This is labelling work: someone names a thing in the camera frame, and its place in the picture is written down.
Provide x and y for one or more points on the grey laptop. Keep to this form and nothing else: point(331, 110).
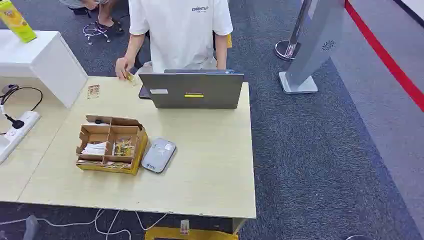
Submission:
point(192, 89)

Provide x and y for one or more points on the grey card reader device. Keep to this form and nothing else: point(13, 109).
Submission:
point(159, 155)

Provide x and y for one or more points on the black phone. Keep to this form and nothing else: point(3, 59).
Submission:
point(144, 93)

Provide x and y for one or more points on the wooden box with compartments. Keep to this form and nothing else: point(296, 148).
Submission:
point(139, 145)

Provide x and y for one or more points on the yellow chair back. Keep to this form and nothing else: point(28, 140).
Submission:
point(229, 40)

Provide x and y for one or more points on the person in white shirt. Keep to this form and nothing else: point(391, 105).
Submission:
point(180, 36)

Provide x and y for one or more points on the small printed card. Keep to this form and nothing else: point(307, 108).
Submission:
point(130, 77)

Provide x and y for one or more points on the stack of yellow printed cards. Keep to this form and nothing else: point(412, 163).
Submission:
point(123, 149)

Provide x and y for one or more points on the person's right hand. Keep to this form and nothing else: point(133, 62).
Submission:
point(122, 66)

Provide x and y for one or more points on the row of printed cards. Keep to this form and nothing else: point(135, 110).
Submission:
point(109, 164)

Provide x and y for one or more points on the yellow box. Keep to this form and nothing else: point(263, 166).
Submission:
point(192, 235)

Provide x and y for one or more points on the stack of white cards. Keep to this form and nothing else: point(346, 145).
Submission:
point(95, 149)

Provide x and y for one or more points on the printed card with brown picture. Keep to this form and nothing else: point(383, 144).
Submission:
point(93, 91)

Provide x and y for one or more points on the grey kiosk stand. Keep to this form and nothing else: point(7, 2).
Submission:
point(314, 43)

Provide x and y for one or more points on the chrome chair base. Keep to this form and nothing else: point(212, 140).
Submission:
point(95, 30)

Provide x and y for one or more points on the seated person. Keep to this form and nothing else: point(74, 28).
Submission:
point(106, 15)

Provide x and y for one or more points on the white cabinet block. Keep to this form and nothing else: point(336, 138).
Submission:
point(49, 63)

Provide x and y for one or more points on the red floor tape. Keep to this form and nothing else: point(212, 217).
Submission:
point(387, 61)

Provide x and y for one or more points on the white power strip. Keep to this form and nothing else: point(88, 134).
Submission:
point(20, 130)

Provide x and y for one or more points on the black plug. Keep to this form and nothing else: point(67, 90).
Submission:
point(16, 124)

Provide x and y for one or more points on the grey power adapter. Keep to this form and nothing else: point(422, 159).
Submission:
point(8, 88)

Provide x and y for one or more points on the grey floor object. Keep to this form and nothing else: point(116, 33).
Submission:
point(30, 228)

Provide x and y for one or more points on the yellow green drink carton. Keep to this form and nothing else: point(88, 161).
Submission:
point(16, 21)

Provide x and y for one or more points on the chrome stanchion post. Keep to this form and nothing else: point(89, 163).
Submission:
point(294, 33)

